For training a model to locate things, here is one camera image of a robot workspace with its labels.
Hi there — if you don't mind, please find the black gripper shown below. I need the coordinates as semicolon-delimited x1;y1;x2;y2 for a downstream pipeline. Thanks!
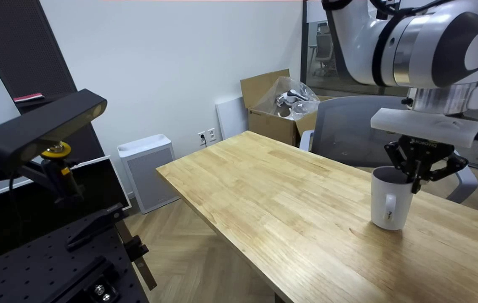
384;135;470;196

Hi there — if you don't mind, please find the white ceramic mug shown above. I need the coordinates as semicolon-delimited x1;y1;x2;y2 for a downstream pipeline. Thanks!
369;165;416;233

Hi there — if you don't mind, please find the grey mesh office chair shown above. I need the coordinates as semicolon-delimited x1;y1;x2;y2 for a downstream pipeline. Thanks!
299;95;478;206

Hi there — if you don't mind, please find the clear plastic bag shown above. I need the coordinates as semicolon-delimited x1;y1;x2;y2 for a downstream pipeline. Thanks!
262;76;322;122

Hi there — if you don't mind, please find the brown cardboard box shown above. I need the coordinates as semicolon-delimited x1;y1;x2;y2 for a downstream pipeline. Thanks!
240;68;322;149

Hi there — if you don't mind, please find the white flat panel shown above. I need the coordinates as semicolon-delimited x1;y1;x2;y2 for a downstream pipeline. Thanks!
214;95;250;142

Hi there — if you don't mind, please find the white air purifier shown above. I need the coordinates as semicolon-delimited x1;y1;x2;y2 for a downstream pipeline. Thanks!
117;133;181;216

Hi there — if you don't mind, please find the black clamp lever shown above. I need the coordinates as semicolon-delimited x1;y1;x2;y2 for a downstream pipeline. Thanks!
66;202;130;253

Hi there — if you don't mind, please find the red flat item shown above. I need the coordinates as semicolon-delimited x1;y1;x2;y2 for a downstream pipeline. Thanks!
13;91;48;106

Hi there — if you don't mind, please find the black perforated breadboard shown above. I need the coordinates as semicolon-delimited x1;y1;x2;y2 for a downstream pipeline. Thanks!
0;216;152;303

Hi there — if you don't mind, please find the black diagonal board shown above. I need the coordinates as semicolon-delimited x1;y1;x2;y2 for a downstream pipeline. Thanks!
0;0;107;165

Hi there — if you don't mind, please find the white wrist camera plate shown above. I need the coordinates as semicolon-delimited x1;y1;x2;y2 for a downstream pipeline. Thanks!
369;106;478;150

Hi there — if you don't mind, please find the black window frame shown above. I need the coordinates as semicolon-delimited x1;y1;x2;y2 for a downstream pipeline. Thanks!
300;0;312;101

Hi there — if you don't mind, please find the white wall outlet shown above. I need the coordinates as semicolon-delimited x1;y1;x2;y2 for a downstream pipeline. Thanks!
198;127;220;149

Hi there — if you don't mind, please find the black metal bracket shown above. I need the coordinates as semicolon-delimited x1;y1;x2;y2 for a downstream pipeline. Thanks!
117;221;161;293

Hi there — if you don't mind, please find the camera mount with yellow knob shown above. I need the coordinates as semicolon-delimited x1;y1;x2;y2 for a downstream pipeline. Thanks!
23;140;87;202

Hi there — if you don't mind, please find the black stereo camera bar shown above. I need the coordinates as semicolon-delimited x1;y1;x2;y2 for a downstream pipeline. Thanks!
0;88;110;172

